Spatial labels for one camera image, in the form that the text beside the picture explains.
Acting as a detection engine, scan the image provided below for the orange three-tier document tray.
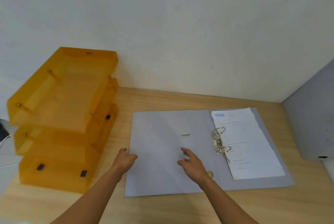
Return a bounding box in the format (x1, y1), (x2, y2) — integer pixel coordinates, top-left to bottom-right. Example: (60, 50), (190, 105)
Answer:
(6, 46), (119, 194)

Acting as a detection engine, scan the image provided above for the white charging cable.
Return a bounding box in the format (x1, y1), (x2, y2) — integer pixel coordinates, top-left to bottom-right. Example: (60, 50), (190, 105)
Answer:
(0, 134), (20, 169)

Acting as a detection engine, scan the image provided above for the person's left forearm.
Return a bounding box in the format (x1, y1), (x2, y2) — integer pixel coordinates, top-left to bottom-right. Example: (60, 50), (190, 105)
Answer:
(51, 170), (123, 224)

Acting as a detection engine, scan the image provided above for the black object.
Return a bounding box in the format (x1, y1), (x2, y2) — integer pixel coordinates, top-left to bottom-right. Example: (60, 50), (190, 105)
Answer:
(0, 119), (10, 141)

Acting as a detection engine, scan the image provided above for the wooden table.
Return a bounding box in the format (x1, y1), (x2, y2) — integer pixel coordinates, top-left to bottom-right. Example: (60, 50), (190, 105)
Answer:
(0, 87), (334, 224)

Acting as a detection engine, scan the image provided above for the torn-edge white paper stack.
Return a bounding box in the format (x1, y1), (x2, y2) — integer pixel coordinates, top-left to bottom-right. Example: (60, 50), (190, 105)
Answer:
(211, 107), (286, 181)

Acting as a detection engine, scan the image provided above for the person's right hand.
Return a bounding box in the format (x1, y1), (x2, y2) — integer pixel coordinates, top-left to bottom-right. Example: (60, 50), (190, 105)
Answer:
(177, 147), (213, 190)

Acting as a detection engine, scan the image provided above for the person's left hand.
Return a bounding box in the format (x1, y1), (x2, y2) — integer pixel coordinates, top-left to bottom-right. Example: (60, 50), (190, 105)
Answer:
(111, 148), (138, 183)

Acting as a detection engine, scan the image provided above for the person's right forearm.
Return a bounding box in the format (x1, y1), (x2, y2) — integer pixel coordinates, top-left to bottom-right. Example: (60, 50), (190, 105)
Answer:
(202, 178), (259, 224)

